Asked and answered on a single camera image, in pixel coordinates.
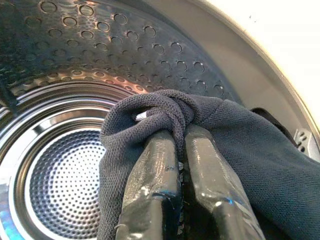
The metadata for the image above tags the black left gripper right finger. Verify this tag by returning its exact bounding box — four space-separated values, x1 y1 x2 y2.
183 124 266 240

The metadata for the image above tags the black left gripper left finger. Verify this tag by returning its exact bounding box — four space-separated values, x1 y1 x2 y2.
115 129 184 240

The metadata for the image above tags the black knit garment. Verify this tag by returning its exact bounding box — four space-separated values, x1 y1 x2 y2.
96 89 320 240

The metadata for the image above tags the perforated steel dryer drum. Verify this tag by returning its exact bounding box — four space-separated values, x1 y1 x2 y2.
0 0 242 240

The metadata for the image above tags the white front-loading dryer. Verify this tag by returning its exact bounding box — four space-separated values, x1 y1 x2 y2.
139 0 320 163

